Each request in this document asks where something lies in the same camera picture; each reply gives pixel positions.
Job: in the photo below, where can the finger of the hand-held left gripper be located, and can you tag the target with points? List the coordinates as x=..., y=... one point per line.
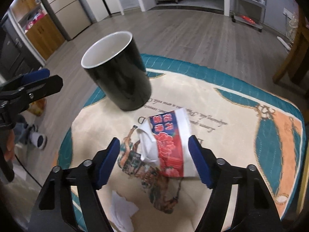
x=36, y=73
x=48, y=84

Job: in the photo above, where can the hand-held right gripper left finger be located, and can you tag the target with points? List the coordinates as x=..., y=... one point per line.
x=109, y=162

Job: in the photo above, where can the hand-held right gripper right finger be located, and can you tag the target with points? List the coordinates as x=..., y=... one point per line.
x=200, y=162

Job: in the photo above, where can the red and white paper packet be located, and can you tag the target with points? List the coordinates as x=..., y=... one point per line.
x=169, y=149

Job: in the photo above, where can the person's left hand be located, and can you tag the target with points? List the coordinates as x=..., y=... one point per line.
x=10, y=147

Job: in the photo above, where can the person's leg in jeans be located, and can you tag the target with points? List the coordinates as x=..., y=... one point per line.
x=21, y=130

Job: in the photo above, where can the orange bag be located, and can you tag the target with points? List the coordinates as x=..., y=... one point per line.
x=37, y=107

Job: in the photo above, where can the black appliance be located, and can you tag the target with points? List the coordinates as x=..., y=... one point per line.
x=14, y=48

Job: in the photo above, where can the wooden cabinet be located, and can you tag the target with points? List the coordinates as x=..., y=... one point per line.
x=41, y=36

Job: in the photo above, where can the white and navy slipper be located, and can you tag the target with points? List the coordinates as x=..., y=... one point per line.
x=38, y=137

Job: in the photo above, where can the patterned teal tray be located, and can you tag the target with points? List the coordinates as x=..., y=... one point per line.
x=229, y=125

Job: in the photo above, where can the white crumpled tissue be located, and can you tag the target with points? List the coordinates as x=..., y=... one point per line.
x=120, y=210

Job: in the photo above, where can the silver refrigerator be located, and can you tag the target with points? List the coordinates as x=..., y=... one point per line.
x=65, y=9

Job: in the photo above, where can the black mug white inside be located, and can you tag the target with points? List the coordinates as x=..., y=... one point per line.
x=120, y=77

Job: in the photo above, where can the wooden chair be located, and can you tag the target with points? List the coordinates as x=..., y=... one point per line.
x=294, y=53

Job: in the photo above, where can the white power strip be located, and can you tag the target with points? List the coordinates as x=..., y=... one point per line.
x=284, y=43

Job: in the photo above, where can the red item on rack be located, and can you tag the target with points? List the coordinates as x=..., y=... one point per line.
x=246, y=19

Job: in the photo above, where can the wall socket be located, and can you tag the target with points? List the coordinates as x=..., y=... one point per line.
x=287, y=12

